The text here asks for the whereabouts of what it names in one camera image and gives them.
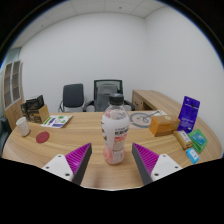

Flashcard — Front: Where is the wooden side desk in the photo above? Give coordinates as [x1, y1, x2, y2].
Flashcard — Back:
[131, 88, 184, 116]

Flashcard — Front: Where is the grey backpack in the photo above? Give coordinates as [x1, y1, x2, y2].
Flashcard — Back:
[94, 83, 120, 113]

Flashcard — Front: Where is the purple card package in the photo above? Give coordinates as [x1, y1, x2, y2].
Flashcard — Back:
[176, 95, 201, 135]

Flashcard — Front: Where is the dark sofa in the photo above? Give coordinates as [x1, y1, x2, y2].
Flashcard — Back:
[0, 116, 12, 149]

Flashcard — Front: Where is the white paper cup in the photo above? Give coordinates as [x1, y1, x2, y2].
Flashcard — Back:
[15, 116, 32, 138]

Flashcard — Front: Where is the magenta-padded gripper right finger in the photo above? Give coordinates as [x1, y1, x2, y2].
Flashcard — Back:
[131, 142, 184, 186]

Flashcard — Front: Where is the white leaflet with coloured stickers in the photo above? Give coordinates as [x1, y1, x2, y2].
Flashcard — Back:
[40, 114, 74, 129]

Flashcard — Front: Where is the orange cardboard box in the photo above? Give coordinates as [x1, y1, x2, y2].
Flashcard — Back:
[148, 114, 181, 138]

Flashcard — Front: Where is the clear drink bottle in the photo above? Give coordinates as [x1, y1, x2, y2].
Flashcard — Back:
[100, 93, 131, 166]

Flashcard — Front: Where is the black box with orange label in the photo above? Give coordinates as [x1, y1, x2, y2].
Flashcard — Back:
[27, 104, 51, 125]

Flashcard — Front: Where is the wooden shelf cabinet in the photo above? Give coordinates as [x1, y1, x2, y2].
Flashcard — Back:
[1, 59, 26, 131]

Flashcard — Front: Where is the flat round red coaster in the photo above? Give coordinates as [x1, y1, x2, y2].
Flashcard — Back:
[35, 131, 51, 144]

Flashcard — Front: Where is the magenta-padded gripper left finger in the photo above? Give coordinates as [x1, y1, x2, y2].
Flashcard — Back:
[41, 142, 93, 186]

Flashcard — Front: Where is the small tan box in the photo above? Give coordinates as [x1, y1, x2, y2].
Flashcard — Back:
[172, 129, 194, 150]

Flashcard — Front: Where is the small light blue pack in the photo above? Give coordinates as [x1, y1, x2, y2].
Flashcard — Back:
[185, 147, 201, 165]

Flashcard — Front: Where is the green flat box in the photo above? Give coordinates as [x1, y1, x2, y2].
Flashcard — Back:
[187, 128, 209, 155]

